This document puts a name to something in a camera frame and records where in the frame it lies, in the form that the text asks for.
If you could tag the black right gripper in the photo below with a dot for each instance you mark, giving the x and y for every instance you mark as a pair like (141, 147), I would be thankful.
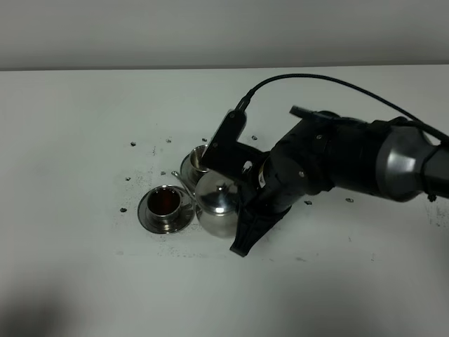
(278, 180)

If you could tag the near stainless steel teacup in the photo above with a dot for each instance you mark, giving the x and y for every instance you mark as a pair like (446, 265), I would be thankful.
(167, 202)

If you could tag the stainless steel teapot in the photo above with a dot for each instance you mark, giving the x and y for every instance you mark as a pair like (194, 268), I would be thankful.
(215, 198)

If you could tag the stainless steel teacup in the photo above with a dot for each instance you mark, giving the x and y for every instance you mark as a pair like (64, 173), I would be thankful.
(195, 158)
(167, 202)

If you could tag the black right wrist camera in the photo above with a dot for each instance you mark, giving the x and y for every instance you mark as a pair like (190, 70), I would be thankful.
(227, 156)

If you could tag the far stainless steel saucer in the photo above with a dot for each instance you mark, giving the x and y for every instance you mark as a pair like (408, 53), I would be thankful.
(191, 178)

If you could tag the stainless steel saucer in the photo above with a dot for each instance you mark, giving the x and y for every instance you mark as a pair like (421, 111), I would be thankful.
(191, 178)
(159, 226)

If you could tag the far stainless steel teacup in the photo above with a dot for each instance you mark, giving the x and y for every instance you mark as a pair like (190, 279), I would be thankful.
(195, 158)

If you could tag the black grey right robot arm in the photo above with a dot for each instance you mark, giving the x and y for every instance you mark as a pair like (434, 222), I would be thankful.
(396, 160)

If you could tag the near stainless steel saucer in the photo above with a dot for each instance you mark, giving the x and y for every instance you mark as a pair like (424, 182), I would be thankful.
(159, 226)

